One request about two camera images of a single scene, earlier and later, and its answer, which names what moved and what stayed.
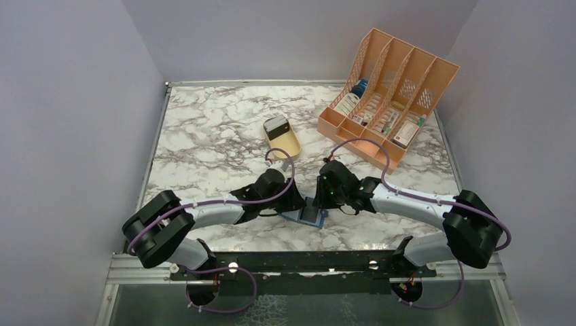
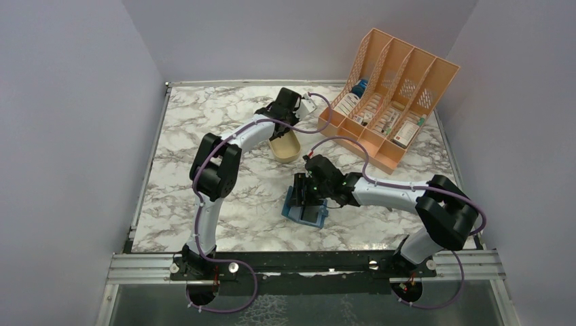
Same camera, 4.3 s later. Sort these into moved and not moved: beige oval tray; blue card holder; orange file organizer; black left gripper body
Moved: black left gripper body
Not moved: beige oval tray; orange file organizer; blue card holder
